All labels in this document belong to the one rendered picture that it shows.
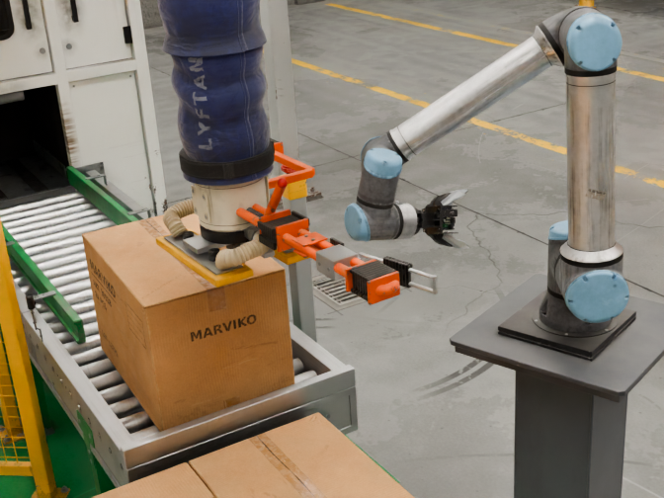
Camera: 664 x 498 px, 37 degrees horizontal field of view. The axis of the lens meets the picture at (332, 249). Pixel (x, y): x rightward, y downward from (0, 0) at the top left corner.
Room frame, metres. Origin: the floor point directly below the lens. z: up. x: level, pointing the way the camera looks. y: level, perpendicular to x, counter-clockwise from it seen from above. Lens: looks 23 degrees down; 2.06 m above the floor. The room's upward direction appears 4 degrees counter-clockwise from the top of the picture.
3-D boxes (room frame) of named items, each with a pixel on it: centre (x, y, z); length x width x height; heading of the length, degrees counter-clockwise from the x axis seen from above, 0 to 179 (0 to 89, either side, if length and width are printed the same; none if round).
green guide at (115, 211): (3.80, 0.78, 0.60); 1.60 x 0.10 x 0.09; 29
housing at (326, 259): (1.90, -0.01, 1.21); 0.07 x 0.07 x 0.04; 32
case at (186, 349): (2.65, 0.44, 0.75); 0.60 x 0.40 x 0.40; 27
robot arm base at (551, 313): (2.40, -0.65, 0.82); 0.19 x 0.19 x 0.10
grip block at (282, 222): (2.08, 0.10, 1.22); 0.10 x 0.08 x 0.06; 122
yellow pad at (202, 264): (2.25, 0.32, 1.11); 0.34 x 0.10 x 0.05; 32
